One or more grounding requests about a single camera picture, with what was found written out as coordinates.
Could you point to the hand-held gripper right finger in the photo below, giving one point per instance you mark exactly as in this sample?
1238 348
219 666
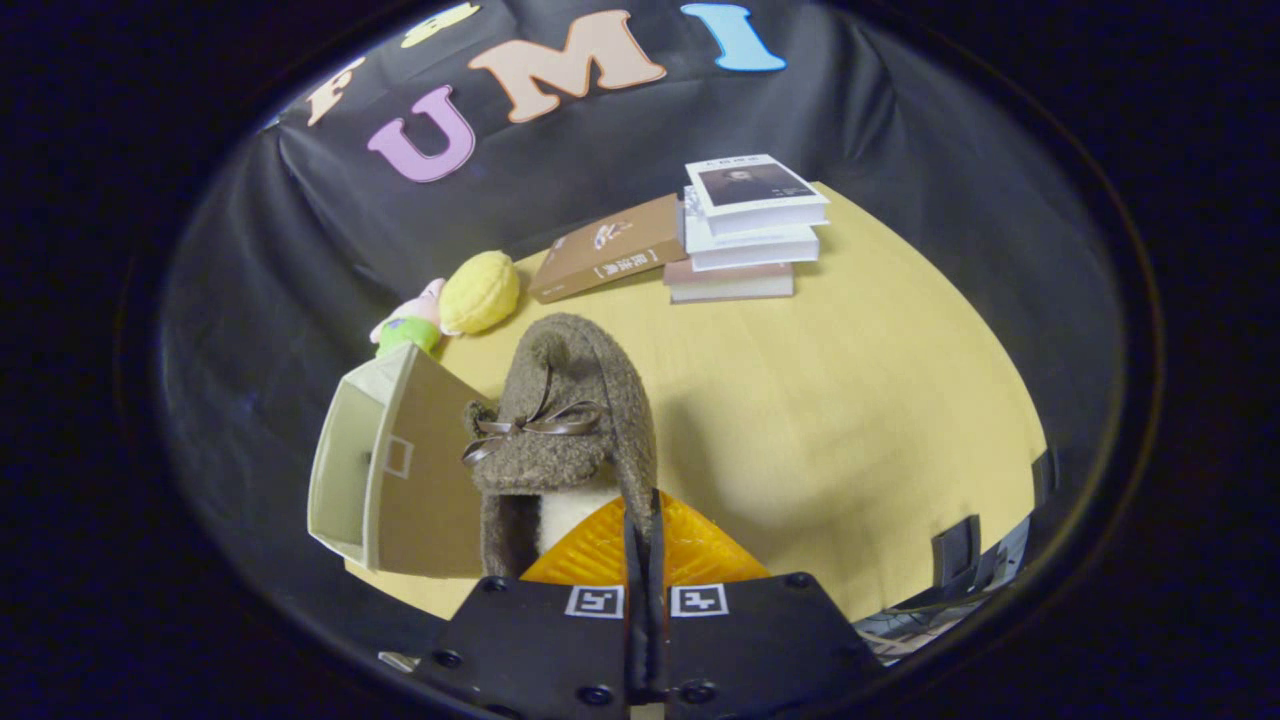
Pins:
760 640

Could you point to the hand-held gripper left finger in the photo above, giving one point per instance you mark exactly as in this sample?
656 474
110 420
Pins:
530 640

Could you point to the beige storage box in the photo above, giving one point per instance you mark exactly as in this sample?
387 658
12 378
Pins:
430 480

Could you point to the brown fuzzy shoe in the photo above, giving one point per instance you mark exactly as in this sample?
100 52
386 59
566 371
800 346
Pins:
590 360

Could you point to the black flat block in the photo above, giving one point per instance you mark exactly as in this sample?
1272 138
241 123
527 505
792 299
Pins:
955 550

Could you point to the pink and green plush toy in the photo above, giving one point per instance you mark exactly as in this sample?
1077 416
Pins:
408 325

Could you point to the yellow round plush toy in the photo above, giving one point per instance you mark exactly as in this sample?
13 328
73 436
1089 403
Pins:
480 292

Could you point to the pale pink book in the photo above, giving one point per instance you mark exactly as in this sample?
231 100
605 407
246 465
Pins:
730 282

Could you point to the brown book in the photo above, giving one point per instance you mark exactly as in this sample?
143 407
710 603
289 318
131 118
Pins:
605 250

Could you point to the white portrait cover book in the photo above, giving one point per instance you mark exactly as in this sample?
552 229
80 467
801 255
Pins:
755 190

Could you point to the black backdrop cloth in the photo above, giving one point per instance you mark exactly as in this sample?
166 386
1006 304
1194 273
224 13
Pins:
300 250

